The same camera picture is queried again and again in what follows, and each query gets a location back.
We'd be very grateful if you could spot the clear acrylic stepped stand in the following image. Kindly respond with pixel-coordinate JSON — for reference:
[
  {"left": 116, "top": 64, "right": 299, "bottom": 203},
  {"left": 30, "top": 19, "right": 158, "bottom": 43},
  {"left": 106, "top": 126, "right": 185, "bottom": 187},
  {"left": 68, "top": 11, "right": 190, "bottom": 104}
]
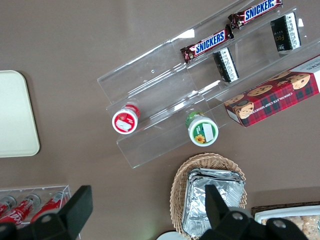
[
  {"left": 169, "top": 0, "right": 320, "bottom": 127},
  {"left": 96, "top": 37, "right": 222, "bottom": 170}
]

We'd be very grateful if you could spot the Snickers chocolate bar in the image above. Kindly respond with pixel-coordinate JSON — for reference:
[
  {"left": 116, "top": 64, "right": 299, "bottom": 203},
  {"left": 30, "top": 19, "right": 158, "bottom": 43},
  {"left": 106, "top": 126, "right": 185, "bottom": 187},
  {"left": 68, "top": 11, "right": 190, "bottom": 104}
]
[
  {"left": 180, "top": 24, "right": 235, "bottom": 63},
  {"left": 227, "top": 0, "right": 283, "bottom": 31}
]

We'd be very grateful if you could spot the clear acrylic bottle rack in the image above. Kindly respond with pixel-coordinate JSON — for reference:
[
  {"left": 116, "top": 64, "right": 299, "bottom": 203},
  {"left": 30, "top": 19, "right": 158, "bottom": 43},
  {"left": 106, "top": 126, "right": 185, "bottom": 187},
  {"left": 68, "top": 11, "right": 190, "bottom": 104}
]
[{"left": 0, "top": 184, "right": 82, "bottom": 240}]

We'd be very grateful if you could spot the small black white box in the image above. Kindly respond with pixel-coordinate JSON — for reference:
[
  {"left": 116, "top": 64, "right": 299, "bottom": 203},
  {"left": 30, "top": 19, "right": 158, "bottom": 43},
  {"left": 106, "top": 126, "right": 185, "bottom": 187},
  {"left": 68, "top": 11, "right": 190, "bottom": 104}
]
[
  {"left": 212, "top": 46, "right": 240, "bottom": 83},
  {"left": 270, "top": 11, "right": 302, "bottom": 55}
]

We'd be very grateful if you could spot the aluminium foil tray stack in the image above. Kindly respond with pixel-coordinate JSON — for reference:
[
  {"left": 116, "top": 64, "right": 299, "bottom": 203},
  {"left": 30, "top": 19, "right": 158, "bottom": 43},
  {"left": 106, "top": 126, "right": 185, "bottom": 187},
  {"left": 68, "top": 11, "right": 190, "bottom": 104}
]
[{"left": 181, "top": 168, "right": 246, "bottom": 237}]

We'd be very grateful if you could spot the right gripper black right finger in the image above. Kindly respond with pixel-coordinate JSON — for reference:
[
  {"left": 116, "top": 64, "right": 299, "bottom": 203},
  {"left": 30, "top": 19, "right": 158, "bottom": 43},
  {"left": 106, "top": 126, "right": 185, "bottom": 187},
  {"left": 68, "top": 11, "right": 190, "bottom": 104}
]
[{"left": 197, "top": 184, "right": 310, "bottom": 240}]

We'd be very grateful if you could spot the red tartan cookie box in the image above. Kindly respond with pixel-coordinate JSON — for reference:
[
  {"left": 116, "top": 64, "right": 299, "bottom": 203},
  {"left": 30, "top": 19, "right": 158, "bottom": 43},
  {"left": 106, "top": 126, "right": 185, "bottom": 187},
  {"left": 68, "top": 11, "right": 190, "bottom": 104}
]
[{"left": 223, "top": 55, "right": 320, "bottom": 128}]

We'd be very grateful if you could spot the white rectangular snack tray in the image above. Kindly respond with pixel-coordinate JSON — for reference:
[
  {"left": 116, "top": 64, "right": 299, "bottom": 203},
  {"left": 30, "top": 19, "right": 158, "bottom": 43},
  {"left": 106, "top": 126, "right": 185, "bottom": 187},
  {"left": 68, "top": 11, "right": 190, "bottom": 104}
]
[{"left": 257, "top": 206, "right": 320, "bottom": 240}]

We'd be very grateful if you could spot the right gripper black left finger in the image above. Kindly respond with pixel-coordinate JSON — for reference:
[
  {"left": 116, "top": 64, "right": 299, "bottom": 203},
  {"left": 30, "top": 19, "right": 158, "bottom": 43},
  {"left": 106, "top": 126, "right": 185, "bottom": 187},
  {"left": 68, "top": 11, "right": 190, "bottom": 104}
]
[{"left": 0, "top": 184, "right": 94, "bottom": 240}]

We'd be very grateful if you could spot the light oval wicker basket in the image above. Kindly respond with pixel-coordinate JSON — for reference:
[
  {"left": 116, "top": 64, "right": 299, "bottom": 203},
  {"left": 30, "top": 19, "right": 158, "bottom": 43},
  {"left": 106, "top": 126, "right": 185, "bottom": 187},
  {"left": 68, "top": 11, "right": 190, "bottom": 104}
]
[{"left": 169, "top": 152, "right": 248, "bottom": 240}]

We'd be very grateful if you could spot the rice cracker bag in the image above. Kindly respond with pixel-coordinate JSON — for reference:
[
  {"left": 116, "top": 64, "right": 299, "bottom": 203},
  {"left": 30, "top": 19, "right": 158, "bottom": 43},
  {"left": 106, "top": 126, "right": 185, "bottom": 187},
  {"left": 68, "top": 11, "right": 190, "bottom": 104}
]
[
  {"left": 264, "top": 216, "right": 302, "bottom": 230},
  {"left": 299, "top": 215, "right": 320, "bottom": 240}
]

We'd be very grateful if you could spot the beige rectangular serving tray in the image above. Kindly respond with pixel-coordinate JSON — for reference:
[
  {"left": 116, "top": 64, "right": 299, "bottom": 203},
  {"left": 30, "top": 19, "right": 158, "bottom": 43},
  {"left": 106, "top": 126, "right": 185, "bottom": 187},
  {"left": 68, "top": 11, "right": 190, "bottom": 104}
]
[{"left": 0, "top": 69, "right": 41, "bottom": 158}]

